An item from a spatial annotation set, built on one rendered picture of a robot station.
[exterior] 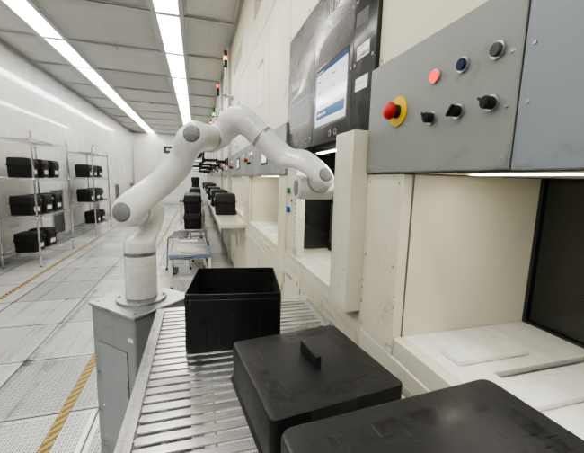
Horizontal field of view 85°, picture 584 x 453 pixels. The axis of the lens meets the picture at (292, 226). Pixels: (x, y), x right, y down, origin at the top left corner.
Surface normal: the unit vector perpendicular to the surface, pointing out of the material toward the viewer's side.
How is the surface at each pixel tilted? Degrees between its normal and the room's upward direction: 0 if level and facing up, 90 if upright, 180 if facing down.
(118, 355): 90
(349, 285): 90
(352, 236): 90
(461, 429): 0
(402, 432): 0
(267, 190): 90
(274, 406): 0
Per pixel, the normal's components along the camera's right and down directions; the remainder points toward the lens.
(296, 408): 0.03, -0.99
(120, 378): -0.48, 0.11
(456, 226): 0.28, 0.15
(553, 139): -0.96, 0.01
